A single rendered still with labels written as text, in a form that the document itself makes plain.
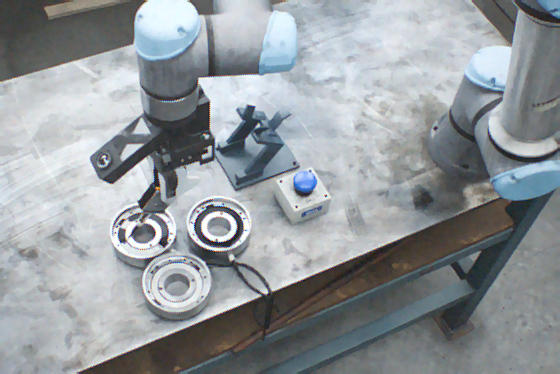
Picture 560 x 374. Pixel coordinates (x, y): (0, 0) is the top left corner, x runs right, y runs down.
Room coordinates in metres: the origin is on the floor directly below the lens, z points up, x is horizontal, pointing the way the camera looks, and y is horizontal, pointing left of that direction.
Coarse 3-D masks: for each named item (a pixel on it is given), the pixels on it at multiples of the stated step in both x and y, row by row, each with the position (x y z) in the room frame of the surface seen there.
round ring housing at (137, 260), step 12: (132, 204) 0.67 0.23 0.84; (120, 216) 0.65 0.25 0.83; (168, 216) 0.67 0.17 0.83; (132, 228) 0.64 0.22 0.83; (144, 228) 0.65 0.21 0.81; (156, 228) 0.64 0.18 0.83; (132, 240) 0.61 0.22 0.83; (156, 240) 0.62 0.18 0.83; (168, 240) 0.63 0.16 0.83; (120, 252) 0.59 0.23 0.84; (156, 252) 0.60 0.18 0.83; (168, 252) 0.60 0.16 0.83; (132, 264) 0.58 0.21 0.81; (144, 264) 0.58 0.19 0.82
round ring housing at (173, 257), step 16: (160, 256) 0.59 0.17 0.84; (176, 256) 0.60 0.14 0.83; (192, 256) 0.60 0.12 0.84; (144, 272) 0.56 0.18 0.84; (176, 272) 0.57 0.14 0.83; (208, 272) 0.57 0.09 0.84; (144, 288) 0.53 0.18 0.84; (160, 288) 0.54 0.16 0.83; (192, 288) 0.55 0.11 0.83; (208, 288) 0.55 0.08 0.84; (192, 304) 0.52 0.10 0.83
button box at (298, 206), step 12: (276, 180) 0.76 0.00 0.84; (288, 180) 0.77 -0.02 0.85; (276, 192) 0.76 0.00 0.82; (288, 192) 0.74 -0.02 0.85; (300, 192) 0.74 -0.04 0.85; (312, 192) 0.75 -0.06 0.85; (324, 192) 0.75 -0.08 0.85; (288, 204) 0.72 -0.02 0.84; (300, 204) 0.72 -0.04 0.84; (312, 204) 0.73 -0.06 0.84; (324, 204) 0.74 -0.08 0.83; (288, 216) 0.72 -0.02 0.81; (300, 216) 0.71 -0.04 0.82; (312, 216) 0.73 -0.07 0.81
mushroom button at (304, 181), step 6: (300, 174) 0.76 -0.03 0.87; (306, 174) 0.76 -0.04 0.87; (312, 174) 0.77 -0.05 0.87; (294, 180) 0.75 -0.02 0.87; (300, 180) 0.75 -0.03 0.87; (306, 180) 0.75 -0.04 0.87; (312, 180) 0.75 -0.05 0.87; (300, 186) 0.74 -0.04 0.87; (306, 186) 0.74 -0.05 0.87; (312, 186) 0.74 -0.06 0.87; (306, 192) 0.74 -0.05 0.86
